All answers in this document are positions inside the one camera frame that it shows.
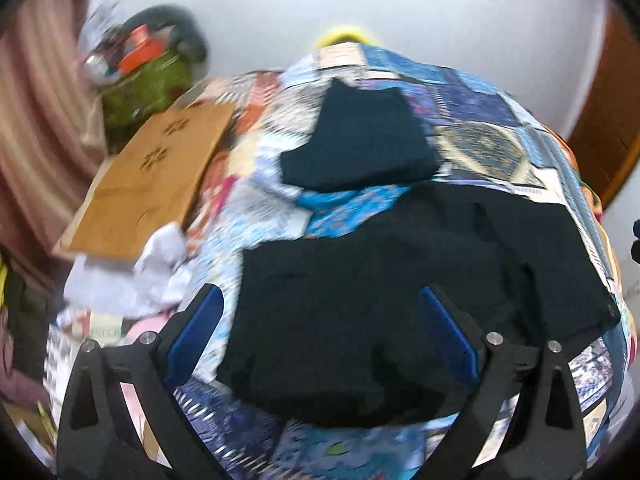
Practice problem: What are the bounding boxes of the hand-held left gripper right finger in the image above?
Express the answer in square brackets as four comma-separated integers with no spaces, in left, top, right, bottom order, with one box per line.
[414,285,589,480]

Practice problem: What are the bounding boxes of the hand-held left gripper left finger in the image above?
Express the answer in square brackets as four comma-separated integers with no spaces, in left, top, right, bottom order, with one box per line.
[55,284,227,480]

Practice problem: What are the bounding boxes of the black pants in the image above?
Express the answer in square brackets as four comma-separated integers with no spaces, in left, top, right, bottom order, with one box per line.
[216,182,622,428]

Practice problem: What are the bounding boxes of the white crumpled cloth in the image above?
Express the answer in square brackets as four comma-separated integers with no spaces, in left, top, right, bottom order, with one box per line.
[64,222,195,319]

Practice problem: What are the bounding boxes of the brown wooden door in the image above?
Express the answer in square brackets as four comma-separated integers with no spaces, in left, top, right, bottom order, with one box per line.
[567,5,640,211]

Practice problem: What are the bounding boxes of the wooden lap board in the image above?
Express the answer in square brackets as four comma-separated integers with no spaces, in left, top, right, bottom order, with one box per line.
[52,102,236,263]

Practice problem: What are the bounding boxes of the patchwork printed blanket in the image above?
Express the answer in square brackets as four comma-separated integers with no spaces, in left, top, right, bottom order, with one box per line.
[45,42,637,480]

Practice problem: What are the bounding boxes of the folded dark garment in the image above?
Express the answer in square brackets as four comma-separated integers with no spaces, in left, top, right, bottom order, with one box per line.
[280,78,441,194]

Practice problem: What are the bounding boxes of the striped bed sheet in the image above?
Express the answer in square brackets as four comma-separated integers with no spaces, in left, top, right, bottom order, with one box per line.
[192,70,291,211]

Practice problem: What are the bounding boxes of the striped brown curtain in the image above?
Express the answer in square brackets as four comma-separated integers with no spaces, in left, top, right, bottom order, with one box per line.
[0,0,117,281]

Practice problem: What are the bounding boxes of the orange box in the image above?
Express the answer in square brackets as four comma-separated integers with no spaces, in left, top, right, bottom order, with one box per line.
[117,36,167,74]

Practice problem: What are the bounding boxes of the grey curved pillow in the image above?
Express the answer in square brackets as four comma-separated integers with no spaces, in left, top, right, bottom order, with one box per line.
[120,4,209,64]

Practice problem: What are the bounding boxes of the yellow foam headboard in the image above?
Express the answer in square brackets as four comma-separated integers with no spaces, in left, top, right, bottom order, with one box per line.
[316,26,377,52]

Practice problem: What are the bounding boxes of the grey crumpled cloth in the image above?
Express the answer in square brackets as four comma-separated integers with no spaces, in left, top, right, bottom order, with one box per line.
[81,2,127,37]

